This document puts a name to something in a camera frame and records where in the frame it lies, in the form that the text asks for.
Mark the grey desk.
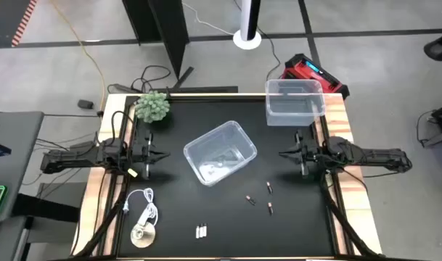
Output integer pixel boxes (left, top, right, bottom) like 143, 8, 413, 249
0, 111, 45, 223

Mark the black floor cable bundle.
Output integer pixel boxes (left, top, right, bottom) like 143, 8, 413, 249
107, 65, 172, 94

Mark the white pole with round base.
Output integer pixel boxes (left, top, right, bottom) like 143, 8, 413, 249
232, 0, 263, 51

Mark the white cable with switch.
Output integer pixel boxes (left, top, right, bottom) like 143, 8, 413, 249
122, 187, 159, 233

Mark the round gold lamp base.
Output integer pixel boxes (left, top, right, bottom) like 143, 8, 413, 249
130, 223, 157, 249

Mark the yellow cable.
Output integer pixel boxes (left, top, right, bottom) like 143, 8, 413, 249
49, 0, 107, 112

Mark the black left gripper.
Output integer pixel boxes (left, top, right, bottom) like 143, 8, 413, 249
132, 130, 171, 181

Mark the black chair base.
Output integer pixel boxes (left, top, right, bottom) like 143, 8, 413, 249
423, 28, 442, 62

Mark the dark mat with striped edge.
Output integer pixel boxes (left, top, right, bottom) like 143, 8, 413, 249
0, 0, 38, 48

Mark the white floor cable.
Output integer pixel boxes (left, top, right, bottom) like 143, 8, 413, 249
181, 2, 237, 36

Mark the clear plastic bin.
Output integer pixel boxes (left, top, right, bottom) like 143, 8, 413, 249
265, 78, 326, 127
183, 120, 258, 187

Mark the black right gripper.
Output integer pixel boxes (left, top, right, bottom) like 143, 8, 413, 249
278, 129, 329, 179

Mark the green artificial plant ball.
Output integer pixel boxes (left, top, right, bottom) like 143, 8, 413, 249
134, 91, 171, 123

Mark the black partition stand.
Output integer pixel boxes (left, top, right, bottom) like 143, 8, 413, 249
121, 0, 239, 94

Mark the red and black power station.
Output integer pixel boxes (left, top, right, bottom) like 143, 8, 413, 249
280, 53, 351, 100

